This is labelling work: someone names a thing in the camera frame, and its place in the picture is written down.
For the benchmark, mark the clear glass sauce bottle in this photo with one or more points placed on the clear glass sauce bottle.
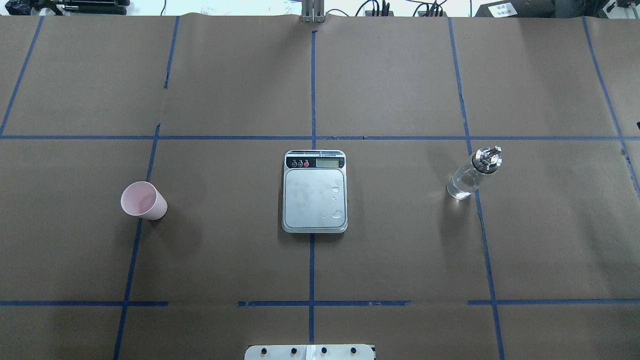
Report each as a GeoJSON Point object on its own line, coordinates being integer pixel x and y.
{"type": "Point", "coordinates": [469, 177]}

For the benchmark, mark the silver digital kitchen scale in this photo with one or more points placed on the silver digital kitchen scale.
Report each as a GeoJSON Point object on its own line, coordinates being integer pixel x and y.
{"type": "Point", "coordinates": [314, 192]}

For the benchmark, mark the aluminium frame post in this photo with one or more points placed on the aluminium frame post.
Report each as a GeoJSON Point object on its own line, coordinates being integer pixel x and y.
{"type": "Point", "coordinates": [312, 11]}

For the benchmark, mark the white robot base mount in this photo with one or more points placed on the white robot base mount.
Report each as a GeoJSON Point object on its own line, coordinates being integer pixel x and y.
{"type": "Point", "coordinates": [348, 351]}

